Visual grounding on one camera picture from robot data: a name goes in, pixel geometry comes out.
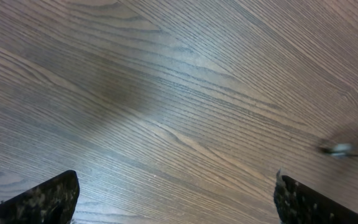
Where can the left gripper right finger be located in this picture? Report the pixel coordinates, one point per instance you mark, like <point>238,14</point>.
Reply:
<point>298,204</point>

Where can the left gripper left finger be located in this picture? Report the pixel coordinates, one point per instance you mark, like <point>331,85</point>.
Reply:
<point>51,202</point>

